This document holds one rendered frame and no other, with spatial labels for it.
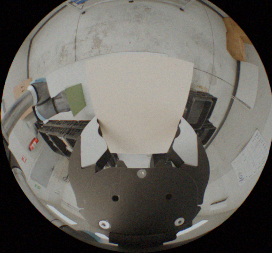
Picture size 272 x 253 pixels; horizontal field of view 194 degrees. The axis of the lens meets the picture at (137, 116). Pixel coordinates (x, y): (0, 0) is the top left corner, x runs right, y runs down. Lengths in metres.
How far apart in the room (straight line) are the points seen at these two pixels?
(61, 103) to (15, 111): 0.30
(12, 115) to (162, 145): 0.53
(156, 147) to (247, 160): 2.66
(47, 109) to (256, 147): 3.11
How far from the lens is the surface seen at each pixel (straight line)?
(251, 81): 2.56
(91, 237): 0.27
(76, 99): 0.59
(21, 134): 3.55
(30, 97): 0.52
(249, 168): 2.77
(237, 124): 2.70
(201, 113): 1.15
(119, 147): 0.15
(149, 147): 0.15
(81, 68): 0.63
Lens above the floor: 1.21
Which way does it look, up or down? 58 degrees down
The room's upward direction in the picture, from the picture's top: 180 degrees clockwise
